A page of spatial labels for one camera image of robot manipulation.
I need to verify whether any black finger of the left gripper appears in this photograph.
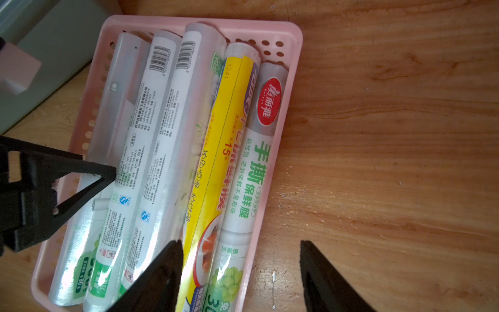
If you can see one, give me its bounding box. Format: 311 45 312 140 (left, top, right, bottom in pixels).
1 136 116 252

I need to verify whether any green white wrap roll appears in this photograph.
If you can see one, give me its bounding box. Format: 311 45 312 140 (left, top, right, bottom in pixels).
203 62 288 311

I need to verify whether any white red label wrap roll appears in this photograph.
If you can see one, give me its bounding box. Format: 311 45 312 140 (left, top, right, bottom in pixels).
118 22 227 296

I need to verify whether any pink plastic basket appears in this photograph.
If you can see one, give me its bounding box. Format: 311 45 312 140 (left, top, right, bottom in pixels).
31 15 304 311

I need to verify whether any grey translucent storage box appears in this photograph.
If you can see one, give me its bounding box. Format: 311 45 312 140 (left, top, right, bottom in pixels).
1 1 122 133

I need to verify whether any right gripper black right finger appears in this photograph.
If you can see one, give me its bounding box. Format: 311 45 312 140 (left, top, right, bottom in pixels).
300 240 374 312

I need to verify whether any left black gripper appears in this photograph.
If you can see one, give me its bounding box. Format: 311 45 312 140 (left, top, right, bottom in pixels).
1 38 42 96

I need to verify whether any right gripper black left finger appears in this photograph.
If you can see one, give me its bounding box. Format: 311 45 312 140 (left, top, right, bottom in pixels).
108 241 183 312

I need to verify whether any yellow orange wrap roll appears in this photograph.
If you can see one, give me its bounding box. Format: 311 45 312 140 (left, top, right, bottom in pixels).
175 42 261 311

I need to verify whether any silver green wrap roll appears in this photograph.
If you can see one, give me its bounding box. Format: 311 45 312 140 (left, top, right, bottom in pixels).
83 31 181 311

